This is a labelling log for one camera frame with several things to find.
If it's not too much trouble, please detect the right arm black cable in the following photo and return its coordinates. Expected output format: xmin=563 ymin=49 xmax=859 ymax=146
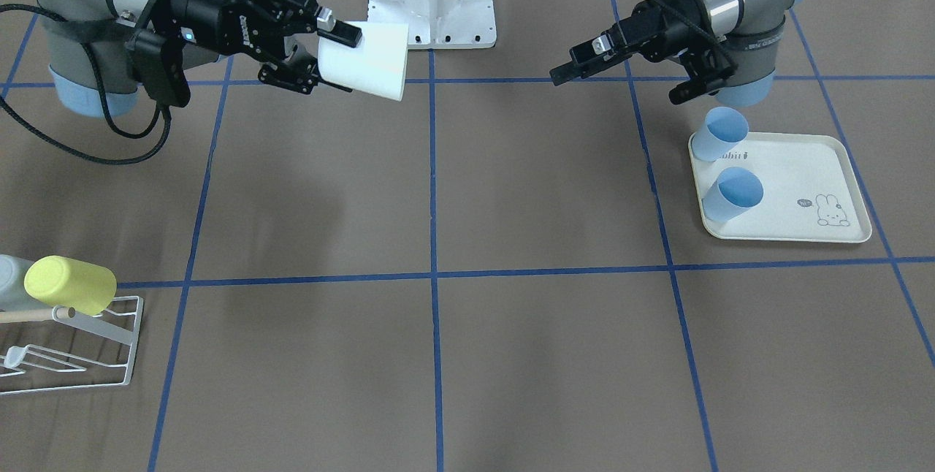
xmin=0 ymin=3 xmax=173 ymax=166

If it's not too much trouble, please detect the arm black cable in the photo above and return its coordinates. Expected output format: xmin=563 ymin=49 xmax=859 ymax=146
xmin=643 ymin=0 xmax=753 ymax=78
xmin=0 ymin=3 xmax=173 ymax=166

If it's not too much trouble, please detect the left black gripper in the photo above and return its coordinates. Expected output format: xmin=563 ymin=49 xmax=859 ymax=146
xmin=549 ymin=0 xmax=737 ymax=105

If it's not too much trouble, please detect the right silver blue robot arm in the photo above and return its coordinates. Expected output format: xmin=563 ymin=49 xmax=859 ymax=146
xmin=37 ymin=0 xmax=363 ymax=117

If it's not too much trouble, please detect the yellow plastic cup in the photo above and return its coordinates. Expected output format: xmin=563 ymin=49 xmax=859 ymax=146
xmin=24 ymin=255 xmax=118 ymax=316

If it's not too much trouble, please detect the white translucent plastic cup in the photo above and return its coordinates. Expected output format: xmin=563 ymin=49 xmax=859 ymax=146
xmin=1 ymin=254 xmax=40 ymax=311

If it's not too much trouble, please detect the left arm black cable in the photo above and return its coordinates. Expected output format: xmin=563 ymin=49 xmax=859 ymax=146
xmin=643 ymin=0 xmax=753 ymax=78

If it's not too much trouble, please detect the blue plastic cup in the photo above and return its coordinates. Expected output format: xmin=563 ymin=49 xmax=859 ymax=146
xmin=689 ymin=106 xmax=750 ymax=162
xmin=701 ymin=167 xmax=764 ymax=223

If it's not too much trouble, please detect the cream plastic cup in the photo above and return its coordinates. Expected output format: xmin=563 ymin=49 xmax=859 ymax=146
xmin=317 ymin=20 xmax=410 ymax=102

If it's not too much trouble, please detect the cream plastic tray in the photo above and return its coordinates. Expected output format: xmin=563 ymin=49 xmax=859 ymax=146
xmin=688 ymin=132 xmax=874 ymax=243

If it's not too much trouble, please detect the white wire cup rack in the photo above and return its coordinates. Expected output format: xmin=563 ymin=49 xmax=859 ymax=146
xmin=2 ymin=296 xmax=146 ymax=397

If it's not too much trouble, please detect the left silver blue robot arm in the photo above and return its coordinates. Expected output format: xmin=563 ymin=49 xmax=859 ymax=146
xmin=550 ymin=0 xmax=804 ymax=108

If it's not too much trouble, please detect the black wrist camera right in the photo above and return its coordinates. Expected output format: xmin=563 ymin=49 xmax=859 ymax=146
xmin=126 ymin=29 xmax=191 ymax=108

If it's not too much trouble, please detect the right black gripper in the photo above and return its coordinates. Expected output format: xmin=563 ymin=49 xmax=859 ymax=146
xmin=124 ymin=0 xmax=363 ymax=95

